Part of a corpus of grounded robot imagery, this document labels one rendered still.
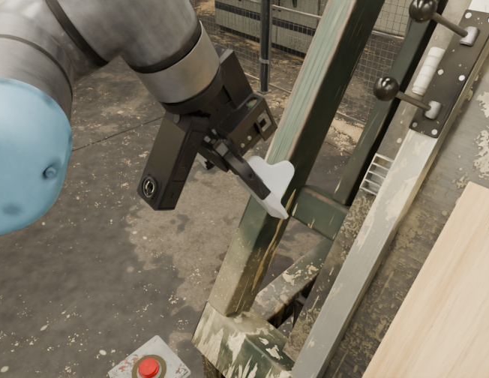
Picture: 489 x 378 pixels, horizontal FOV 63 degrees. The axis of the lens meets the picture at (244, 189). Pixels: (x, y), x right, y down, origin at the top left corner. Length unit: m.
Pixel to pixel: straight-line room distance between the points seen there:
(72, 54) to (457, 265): 0.63
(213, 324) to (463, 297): 0.53
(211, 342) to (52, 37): 0.80
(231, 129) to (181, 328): 1.68
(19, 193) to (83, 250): 2.30
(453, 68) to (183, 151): 0.48
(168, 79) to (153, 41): 0.04
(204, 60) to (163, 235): 2.15
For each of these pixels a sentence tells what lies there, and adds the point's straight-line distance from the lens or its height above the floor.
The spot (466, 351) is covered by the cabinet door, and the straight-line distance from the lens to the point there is 0.78.
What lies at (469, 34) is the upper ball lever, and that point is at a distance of 0.74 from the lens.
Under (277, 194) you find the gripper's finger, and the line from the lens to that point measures 0.48.
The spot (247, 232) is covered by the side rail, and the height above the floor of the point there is 1.08.
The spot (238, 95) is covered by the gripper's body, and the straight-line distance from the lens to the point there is 0.44.
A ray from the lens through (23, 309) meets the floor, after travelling 2.36.
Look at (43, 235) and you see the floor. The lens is 2.71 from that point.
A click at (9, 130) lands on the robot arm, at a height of 1.61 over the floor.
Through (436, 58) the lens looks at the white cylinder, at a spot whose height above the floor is 1.46.
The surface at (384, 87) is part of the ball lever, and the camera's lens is 0.65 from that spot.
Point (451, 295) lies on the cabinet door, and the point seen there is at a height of 1.15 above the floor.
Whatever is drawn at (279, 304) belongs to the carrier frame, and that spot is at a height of 0.79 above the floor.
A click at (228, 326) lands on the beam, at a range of 0.96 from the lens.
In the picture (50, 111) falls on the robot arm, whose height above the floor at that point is 1.60.
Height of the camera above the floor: 1.70
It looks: 38 degrees down
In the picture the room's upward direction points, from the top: straight up
